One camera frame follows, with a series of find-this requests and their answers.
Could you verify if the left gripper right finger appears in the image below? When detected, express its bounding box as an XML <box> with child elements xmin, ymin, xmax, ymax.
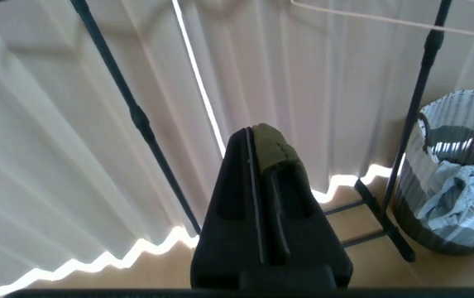
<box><xmin>261</xmin><ymin>161</ymin><xmax>353</xmax><ymax>290</ymax></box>

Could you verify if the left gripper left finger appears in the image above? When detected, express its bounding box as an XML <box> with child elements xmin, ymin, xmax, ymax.
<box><xmin>190</xmin><ymin>127</ymin><xmax>263</xmax><ymax>290</ymax></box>

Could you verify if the green printed shirt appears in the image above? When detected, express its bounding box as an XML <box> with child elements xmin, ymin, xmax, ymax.
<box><xmin>251</xmin><ymin>123</ymin><xmax>306</xmax><ymax>175</ymax></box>

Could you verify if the black clothes rack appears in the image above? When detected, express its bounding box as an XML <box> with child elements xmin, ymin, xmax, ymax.
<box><xmin>0</xmin><ymin>0</ymin><xmax>455</xmax><ymax>264</ymax></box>

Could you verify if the white laundry basket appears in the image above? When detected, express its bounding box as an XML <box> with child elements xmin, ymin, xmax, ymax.
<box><xmin>393</xmin><ymin>89</ymin><xmax>474</xmax><ymax>256</ymax></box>

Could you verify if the pink clothes hanger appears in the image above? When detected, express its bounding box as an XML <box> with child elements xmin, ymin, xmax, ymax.
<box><xmin>290</xmin><ymin>0</ymin><xmax>474</xmax><ymax>38</ymax></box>

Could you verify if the pale grey garment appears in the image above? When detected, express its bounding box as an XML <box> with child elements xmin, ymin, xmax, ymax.
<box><xmin>414</xmin><ymin>160</ymin><xmax>474</xmax><ymax>248</ymax></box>

